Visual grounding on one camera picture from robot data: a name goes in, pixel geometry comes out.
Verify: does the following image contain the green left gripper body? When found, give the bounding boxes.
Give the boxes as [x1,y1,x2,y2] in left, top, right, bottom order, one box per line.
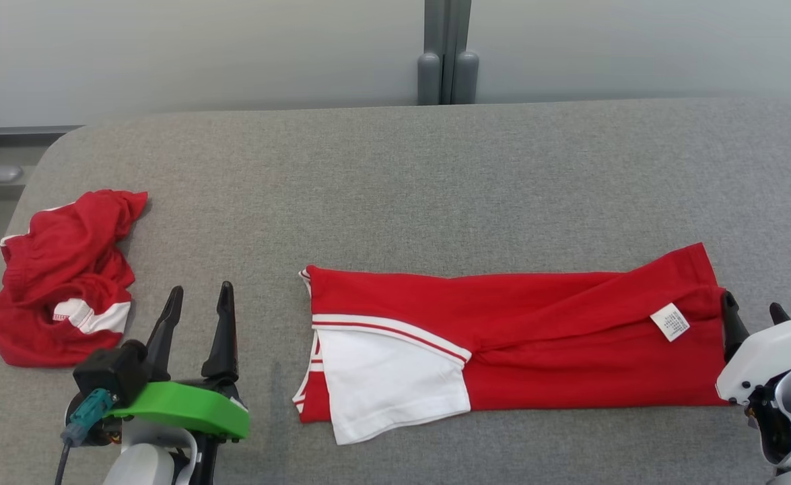
[108,379,252,443]

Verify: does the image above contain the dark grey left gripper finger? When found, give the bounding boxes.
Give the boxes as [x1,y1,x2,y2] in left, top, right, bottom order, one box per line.
[201,281,240,384]
[144,286,185,382]

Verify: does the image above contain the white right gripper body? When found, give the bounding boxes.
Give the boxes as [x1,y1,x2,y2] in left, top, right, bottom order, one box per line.
[716,320,791,406]

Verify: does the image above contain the red shorts with white stripe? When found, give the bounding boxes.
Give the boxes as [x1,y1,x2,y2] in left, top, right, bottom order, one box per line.
[0,189,149,368]

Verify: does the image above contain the red white basketball jersey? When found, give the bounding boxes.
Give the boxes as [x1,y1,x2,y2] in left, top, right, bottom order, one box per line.
[292,242,733,446]

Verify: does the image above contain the left camera cable teal plug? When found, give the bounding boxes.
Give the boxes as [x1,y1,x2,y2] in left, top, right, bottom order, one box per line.
[55,389,117,485]

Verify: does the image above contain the dark grey wall rail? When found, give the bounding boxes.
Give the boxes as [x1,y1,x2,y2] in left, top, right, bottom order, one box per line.
[0,125,85,139]

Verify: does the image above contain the dark grey partition post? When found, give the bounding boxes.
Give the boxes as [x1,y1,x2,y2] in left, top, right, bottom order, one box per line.
[417,0,480,106]

